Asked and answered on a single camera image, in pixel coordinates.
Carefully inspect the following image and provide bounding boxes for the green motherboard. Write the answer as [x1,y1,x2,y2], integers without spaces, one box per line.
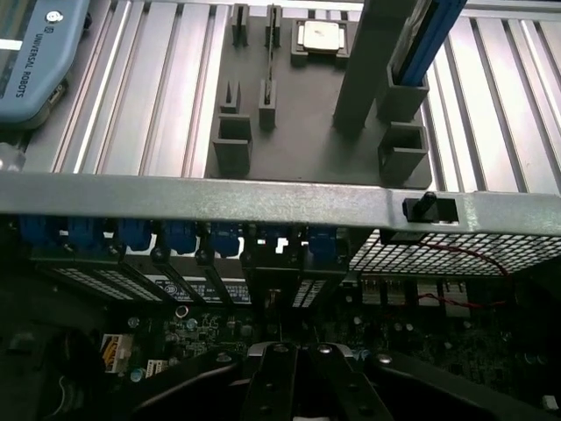
[87,302,561,421]

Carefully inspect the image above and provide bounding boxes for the blue card retention clip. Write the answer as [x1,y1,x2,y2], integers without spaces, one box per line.
[209,221,243,258]
[67,215,106,253]
[117,217,153,253]
[19,214,60,251]
[162,218,198,255]
[308,227,339,260]

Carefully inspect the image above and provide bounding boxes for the open black PC case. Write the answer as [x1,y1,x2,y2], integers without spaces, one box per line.
[0,170,561,421]

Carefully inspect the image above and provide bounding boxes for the grey printed parts rack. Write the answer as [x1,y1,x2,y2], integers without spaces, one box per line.
[205,0,435,192]

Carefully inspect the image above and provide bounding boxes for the silver CPU chip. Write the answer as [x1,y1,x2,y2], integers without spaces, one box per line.
[296,19,347,56]

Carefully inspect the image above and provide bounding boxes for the hard disk in blue caddy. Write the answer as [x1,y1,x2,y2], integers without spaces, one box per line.
[387,0,470,89]

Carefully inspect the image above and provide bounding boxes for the blue-grey robot teach pendant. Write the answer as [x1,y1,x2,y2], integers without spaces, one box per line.
[0,0,92,132]

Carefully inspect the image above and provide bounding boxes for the thin red switch wire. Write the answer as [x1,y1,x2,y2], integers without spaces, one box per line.
[415,243,513,309]

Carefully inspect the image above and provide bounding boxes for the black chassis intrusion switch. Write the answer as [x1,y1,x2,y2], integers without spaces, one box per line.
[401,191,460,225]

